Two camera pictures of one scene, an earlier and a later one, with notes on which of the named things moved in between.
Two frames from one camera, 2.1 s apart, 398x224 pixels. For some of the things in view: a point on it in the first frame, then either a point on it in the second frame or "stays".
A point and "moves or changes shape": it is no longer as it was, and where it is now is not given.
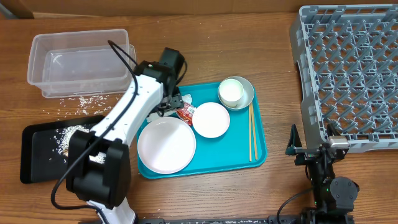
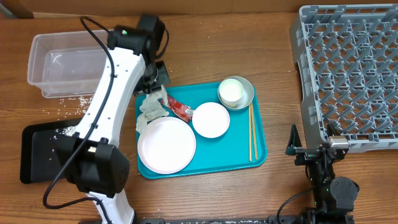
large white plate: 166,145 stays
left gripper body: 171,101 → 154,76
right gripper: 305,154 stays
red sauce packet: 186,113 stays
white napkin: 186,98 moves or changes shape
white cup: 231,92 stays
